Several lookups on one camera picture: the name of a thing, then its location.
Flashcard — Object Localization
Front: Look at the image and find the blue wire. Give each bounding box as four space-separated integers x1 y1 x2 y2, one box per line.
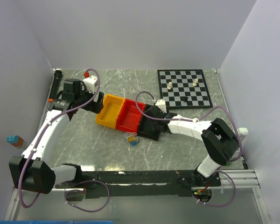
124 133 140 147

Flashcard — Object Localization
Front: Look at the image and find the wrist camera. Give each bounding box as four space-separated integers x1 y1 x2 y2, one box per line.
154 99 167 113
83 72 98 93

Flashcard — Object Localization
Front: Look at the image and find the white chess piece right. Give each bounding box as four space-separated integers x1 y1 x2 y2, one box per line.
193 78 198 86

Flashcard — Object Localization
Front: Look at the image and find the white wire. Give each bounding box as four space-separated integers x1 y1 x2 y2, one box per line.
124 132 138 142

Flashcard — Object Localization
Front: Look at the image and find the grey white stand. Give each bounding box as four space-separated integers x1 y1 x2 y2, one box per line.
236 127 249 159

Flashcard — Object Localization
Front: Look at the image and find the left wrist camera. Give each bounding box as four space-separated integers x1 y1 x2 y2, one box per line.
83 72 98 93

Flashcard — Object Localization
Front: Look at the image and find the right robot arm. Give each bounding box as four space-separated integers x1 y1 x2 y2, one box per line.
142 105 242 186

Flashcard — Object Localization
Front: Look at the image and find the black plastic bin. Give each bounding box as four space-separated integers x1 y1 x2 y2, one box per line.
137 105 163 141

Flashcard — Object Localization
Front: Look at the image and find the chessboard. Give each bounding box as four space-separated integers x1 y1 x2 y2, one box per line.
157 70 213 109

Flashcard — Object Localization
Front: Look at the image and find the red plastic bin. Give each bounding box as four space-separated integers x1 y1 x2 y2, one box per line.
116 99 142 133

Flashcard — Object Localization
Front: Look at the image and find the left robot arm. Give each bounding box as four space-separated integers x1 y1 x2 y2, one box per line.
9 76 104 194

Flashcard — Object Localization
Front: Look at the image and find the yellow plastic bin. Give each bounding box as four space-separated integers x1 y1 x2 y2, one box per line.
96 94 125 129

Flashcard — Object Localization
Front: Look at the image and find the white chess piece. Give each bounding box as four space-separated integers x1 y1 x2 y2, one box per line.
167 82 172 90
193 78 198 86

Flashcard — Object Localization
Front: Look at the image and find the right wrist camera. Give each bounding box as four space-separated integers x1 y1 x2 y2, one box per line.
154 99 167 113

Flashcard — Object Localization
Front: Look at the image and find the black marker orange cap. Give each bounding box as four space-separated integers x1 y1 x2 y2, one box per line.
48 70 63 103

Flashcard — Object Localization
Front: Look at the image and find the white chess piece left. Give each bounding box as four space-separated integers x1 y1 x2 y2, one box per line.
167 82 172 90

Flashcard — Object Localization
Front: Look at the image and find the blue brown toy block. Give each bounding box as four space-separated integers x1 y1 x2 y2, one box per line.
6 135 27 149

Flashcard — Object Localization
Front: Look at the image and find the aluminium rail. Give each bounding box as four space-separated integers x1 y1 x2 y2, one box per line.
219 169 260 189

